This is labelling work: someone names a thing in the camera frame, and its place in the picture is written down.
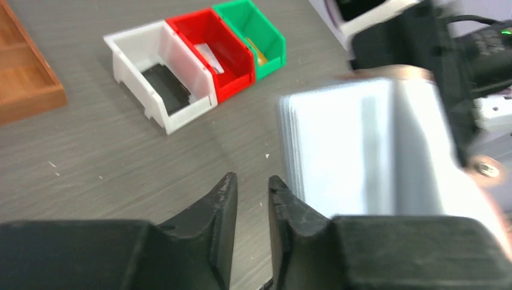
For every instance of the white plastic bin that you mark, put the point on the white plastic bin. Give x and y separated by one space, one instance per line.
137 49

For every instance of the black card in white bin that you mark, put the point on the black card in white bin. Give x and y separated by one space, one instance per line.
173 93

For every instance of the orange compartment tray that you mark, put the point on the orange compartment tray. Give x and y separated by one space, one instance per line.
28 84

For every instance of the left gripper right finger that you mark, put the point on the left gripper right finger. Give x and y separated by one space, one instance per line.
310 251

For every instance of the green plastic bin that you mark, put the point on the green plastic bin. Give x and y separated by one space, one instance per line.
246 20

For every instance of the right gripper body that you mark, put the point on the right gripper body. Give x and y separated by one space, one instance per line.
418 37

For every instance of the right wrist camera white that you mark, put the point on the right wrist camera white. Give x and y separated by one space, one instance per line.
347 18

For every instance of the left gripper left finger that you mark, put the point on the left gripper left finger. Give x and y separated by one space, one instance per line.
191 250

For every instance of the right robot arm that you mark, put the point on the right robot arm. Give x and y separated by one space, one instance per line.
486 53

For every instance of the pink leather card holder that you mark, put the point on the pink leather card holder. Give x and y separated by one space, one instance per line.
379 142

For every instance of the card in red bin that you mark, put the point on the card in red bin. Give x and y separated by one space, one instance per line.
210 57

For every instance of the red plastic bin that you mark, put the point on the red plastic bin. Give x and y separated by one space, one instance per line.
206 26

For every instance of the gold card in green bin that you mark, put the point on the gold card in green bin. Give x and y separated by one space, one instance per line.
261 59

